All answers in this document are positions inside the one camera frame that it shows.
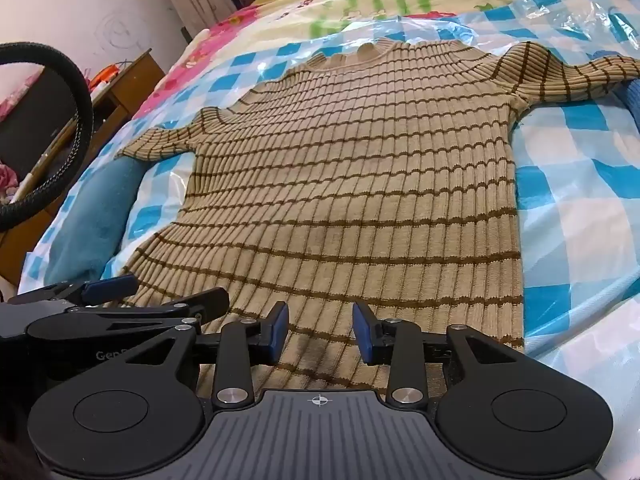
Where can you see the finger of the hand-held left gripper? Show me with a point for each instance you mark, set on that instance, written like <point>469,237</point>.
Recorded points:
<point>205,301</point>
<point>110,285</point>

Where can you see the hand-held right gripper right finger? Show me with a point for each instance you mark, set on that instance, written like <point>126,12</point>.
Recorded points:
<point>364,335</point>

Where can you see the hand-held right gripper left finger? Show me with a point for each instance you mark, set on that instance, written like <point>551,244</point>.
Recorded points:
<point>276,335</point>

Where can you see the beige striped ribbed sweater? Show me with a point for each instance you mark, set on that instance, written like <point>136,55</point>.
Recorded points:
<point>350,175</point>

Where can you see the teal knit garment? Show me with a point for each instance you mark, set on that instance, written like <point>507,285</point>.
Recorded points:
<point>92,220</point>

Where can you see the black television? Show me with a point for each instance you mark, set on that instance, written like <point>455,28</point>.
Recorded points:
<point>35,135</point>

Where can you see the wooden side cabinet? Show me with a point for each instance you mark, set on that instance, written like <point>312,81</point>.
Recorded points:
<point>125,90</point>

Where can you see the pink floral cloth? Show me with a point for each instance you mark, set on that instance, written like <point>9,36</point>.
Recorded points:
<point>15,97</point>

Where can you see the orange items on desk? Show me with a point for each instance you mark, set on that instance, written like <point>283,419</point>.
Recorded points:
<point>107,74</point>

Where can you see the blue checkered plastic sheet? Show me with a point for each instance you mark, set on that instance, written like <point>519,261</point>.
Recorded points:
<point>575,200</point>

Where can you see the floral printed bedsheet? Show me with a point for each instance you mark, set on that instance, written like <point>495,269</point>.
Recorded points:
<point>300,15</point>

